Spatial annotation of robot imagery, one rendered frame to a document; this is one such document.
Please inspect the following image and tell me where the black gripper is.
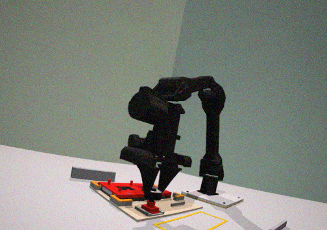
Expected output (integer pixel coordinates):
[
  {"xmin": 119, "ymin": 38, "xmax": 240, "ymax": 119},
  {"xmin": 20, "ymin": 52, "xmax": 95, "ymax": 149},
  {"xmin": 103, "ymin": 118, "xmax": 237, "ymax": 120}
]
[{"xmin": 120, "ymin": 126, "xmax": 192, "ymax": 195}]

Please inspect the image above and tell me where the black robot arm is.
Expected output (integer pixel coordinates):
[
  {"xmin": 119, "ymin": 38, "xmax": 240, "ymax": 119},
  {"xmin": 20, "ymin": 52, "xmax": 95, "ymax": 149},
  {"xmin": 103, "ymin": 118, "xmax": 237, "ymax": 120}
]
[{"xmin": 128, "ymin": 76, "xmax": 226, "ymax": 196}]

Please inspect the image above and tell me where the black and white wheel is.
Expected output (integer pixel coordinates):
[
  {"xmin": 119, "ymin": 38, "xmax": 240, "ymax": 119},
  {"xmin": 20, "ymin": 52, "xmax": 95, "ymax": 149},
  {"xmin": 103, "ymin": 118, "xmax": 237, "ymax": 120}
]
[{"xmin": 144, "ymin": 189, "xmax": 162, "ymax": 201}]

